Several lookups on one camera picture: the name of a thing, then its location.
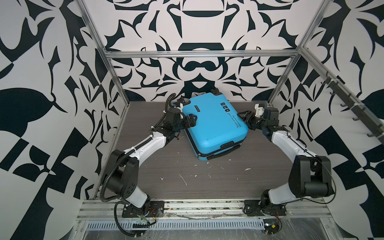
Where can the aluminium frame rails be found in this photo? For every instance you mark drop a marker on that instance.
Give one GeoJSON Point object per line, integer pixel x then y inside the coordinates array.
{"type": "Point", "coordinates": [259, 51]}

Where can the black wall hook rack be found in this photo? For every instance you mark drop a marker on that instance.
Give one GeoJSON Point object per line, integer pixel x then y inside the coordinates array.
{"type": "Point", "coordinates": [351, 102]}

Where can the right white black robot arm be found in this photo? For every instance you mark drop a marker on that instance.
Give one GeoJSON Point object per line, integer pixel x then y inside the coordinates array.
{"type": "Point", "coordinates": [310, 177]}

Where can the blue hard-shell suitcase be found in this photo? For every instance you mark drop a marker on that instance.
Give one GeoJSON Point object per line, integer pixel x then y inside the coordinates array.
{"type": "Point", "coordinates": [218, 130]}

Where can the white slotted cable duct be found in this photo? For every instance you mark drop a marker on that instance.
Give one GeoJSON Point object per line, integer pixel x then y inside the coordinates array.
{"type": "Point", "coordinates": [212, 224]}

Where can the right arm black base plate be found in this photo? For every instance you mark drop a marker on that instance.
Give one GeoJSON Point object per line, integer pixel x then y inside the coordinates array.
{"type": "Point", "coordinates": [254, 208]}

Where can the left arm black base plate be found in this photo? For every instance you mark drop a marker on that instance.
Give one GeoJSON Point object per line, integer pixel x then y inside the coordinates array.
{"type": "Point", "coordinates": [149, 209]}

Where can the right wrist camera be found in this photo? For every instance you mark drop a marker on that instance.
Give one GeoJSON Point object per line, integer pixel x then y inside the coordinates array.
{"type": "Point", "coordinates": [259, 110]}

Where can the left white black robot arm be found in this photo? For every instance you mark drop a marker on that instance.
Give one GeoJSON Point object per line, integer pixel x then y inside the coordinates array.
{"type": "Point", "coordinates": [120, 179]}

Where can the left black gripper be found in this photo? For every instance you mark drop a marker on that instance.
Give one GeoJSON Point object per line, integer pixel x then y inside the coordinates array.
{"type": "Point", "coordinates": [193, 122]}

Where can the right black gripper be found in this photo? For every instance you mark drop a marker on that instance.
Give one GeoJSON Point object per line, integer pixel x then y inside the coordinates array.
{"type": "Point", "coordinates": [249, 120]}

